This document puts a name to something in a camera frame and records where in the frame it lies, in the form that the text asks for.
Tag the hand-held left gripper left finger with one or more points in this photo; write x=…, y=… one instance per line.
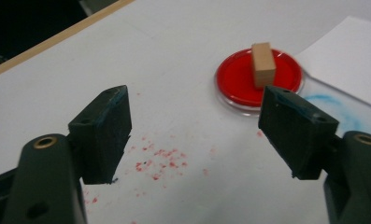
x=102, y=133

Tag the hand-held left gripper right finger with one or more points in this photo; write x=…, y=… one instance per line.
x=295, y=133

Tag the wooden stamp block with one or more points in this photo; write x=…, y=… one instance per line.
x=263, y=67

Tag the white paper sheet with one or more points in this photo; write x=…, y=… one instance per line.
x=345, y=56

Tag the white board table cover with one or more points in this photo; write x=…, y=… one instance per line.
x=174, y=46

